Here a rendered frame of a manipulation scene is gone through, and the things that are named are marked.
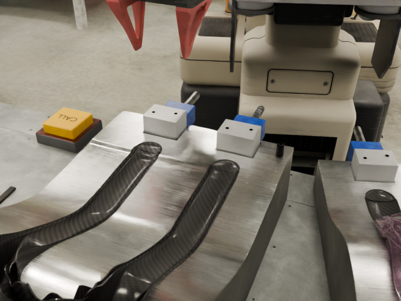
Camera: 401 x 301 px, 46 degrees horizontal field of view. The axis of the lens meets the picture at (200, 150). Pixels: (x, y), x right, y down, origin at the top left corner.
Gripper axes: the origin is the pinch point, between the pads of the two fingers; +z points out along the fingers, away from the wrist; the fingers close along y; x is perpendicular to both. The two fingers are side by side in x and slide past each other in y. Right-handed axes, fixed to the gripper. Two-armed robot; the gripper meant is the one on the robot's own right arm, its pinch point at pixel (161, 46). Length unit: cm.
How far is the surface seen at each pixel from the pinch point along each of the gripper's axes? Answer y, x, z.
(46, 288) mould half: 5.4, -32.1, 8.1
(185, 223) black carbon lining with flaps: 10.2, -15.5, 13.3
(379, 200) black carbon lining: 29.9, 0.6, 15.7
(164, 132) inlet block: 1.0, -2.1, 11.3
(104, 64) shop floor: -135, 182, 98
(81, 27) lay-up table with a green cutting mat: -183, 228, 96
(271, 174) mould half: 16.8, -4.5, 12.0
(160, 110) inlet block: -0.6, 0.1, 9.3
